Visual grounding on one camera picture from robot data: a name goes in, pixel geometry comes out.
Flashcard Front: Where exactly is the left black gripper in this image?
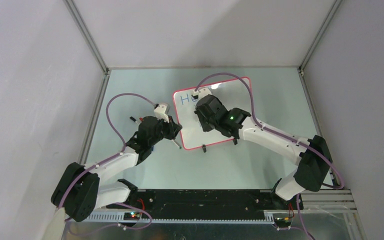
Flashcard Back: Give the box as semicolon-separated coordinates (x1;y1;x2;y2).
148;114;182;147

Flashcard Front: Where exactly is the pink framed whiteboard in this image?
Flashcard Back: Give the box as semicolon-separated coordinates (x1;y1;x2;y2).
172;77;252;150

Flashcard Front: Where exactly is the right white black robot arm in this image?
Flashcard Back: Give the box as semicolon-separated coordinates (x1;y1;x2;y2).
192;93;332;209

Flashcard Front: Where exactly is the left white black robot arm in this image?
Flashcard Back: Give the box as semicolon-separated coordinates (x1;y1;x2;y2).
50;116;183;222

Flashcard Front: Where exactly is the green capped marker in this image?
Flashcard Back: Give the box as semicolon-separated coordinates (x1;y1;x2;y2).
172;139;182;149

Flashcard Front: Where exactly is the black capped marker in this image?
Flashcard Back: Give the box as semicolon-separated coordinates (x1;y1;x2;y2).
129;116;140;125

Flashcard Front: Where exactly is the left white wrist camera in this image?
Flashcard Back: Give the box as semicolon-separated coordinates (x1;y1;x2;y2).
153;102;170;123

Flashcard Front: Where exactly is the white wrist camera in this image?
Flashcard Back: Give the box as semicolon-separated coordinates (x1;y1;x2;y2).
191;87;212;100
153;102;170;123

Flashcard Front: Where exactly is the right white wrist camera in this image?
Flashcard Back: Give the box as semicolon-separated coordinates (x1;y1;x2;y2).
191;87;212;100

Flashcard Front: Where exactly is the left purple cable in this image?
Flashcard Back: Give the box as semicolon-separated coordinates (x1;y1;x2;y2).
58;93;155;231

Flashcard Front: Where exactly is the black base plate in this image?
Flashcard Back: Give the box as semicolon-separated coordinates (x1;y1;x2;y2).
106;188;296;220

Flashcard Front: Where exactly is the grey slotted cable duct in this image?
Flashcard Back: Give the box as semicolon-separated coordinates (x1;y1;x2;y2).
82;211;275;225

